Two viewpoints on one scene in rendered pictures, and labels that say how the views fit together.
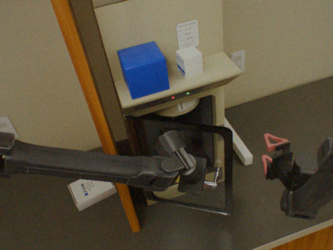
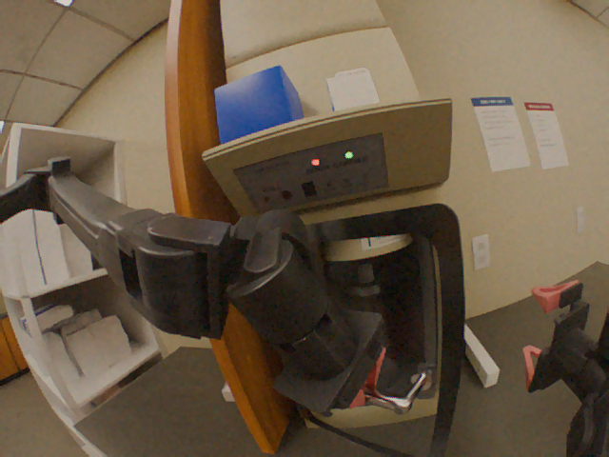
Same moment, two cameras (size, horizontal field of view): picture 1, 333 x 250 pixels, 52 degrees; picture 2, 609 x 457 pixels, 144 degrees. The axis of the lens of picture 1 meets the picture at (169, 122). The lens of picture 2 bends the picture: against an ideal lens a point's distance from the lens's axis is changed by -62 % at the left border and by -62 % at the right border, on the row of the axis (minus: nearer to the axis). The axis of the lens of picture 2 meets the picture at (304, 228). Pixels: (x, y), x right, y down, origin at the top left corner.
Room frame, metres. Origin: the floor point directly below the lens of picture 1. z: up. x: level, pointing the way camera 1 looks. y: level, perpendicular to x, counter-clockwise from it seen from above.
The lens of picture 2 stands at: (0.43, -0.12, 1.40)
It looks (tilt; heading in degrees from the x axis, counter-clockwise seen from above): 3 degrees down; 25
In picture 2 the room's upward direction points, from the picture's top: 12 degrees counter-clockwise
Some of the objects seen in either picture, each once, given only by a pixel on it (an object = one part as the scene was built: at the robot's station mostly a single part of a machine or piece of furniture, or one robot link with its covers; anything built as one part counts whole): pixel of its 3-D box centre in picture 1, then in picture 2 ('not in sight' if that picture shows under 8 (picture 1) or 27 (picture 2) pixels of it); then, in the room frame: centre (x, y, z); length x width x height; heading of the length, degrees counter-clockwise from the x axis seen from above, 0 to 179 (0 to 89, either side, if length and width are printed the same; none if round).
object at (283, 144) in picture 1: (273, 147); (551, 308); (0.70, -0.30, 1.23); 0.09 x 0.07 x 0.07; 12
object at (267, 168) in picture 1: (271, 162); (541, 353); (0.70, -0.30, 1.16); 0.09 x 0.07 x 0.07; 12
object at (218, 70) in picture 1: (178, 91); (335, 162); (0.75, -0.04, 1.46); 0.32 x 0.11 x 0.10; 102
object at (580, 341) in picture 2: (284, 171); (575, 356); (0.63, -0.32, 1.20); 0.07 x 0.07 x 0.10; 12
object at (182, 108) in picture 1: (172, 92); not in sight; (0.91, -0.03, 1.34); 0.18 x 0.18 x 0.05
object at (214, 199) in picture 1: (183, 170); (350, 367); (0.71, -0.02, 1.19); 0.30 x 0.01 x 0.40; 67
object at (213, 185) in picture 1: (204, 178); (383, 388); (0.65, -0.08, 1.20); 0.10 x 0.05 x 0.03; 67
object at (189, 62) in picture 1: (189, 62); (349, 101); (0.76, -0.08, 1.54); 0.05 x 0.05 x 0.06; 17
